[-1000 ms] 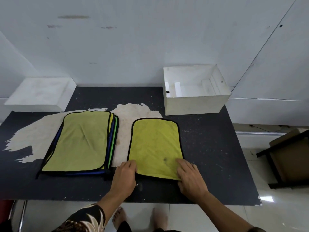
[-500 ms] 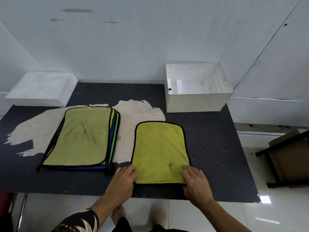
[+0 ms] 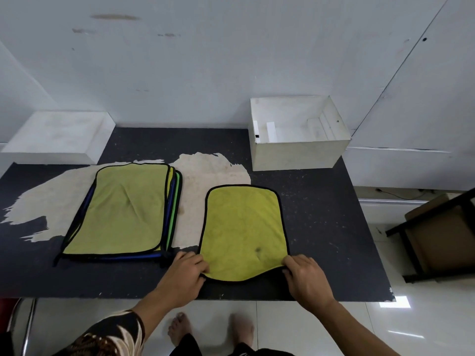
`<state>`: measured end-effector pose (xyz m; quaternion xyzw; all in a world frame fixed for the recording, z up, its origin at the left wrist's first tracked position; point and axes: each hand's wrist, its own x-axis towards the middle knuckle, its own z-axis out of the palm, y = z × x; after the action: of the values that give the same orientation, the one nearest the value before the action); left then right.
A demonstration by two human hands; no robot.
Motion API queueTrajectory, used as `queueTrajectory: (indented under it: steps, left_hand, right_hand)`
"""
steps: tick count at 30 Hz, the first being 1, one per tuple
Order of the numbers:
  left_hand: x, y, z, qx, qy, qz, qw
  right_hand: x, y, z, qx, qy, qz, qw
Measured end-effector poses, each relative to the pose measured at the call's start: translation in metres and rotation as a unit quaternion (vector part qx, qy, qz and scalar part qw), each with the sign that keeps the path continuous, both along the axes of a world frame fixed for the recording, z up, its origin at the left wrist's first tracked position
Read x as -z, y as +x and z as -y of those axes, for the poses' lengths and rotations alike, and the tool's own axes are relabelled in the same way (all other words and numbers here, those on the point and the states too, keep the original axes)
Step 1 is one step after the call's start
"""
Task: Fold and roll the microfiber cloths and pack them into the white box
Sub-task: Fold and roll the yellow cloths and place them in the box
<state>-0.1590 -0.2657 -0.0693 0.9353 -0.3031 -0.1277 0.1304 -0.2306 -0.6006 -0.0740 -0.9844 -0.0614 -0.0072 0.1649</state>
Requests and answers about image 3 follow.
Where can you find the person's right forearm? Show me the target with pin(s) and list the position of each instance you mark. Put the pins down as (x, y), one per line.
(352, 329)

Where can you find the white box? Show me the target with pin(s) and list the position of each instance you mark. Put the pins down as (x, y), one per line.
(297, 157)

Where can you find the metal floor rail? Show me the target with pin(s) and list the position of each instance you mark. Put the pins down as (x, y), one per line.
(389, 201)

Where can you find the black stool frame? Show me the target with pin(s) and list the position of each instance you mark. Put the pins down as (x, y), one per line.
(410, 252)

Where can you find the person's dark trousers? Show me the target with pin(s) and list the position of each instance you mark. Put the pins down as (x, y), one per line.
(193, 348)

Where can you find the person's foot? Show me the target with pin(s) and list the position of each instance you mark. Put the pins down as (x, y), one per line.
(241, 329)
(180, 328)

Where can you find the yellow grey cloth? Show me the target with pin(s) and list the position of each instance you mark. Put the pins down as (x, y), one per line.
(243, 226)

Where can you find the person's right hand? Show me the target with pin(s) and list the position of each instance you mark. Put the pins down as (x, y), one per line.
(308, 281)

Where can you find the person's right foot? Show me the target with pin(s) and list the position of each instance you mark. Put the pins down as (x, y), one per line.
(241, 329)

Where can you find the stack of microfibre cloths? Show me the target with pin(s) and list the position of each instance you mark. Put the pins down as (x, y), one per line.
(122, 211)

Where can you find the person's left foot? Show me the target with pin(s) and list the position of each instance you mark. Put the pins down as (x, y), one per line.
(180, 328)

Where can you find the person's left hand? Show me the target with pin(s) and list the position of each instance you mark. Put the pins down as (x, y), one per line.
(183, 279)

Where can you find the person's left forearm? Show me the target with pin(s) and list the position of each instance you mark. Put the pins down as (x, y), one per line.
(156, 311)

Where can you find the person's patterned left sleeve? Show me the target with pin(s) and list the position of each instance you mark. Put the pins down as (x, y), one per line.
(107, 337)

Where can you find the white flat box lid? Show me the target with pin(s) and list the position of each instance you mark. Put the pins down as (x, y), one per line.
(55, 133)

